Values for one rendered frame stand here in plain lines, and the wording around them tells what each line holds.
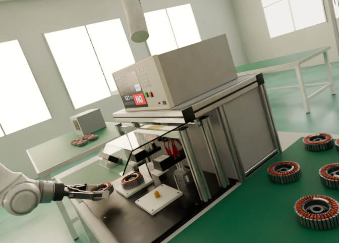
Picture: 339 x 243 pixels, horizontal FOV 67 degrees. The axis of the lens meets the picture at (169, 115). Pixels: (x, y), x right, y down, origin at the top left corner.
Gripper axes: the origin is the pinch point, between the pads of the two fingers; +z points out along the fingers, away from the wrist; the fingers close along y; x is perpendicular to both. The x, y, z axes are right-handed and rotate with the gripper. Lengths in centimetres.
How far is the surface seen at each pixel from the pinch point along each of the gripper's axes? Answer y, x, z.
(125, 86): -3.2, -49.4, 3.9
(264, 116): -45, -42, 51
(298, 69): 82, -138, 277
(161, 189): -20.7, -5.6, 19.5
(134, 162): -1.7, -14.0, 14.3
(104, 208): -4.3, 6.5, 1.1
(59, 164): 133, 8, 4
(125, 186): -3.1, -2.7, 10.6
